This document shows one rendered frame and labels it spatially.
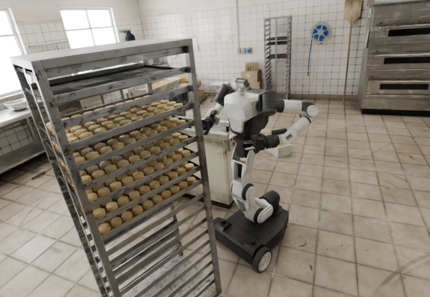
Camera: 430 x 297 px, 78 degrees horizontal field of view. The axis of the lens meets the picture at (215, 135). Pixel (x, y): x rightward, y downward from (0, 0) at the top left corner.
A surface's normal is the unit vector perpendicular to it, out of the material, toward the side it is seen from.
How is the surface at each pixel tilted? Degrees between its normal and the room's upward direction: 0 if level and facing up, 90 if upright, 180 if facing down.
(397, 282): 0
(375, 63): 90
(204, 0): 90
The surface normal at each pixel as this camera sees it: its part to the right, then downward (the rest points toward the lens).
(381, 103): -0.36, 0.40
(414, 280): -0.09, -0.91
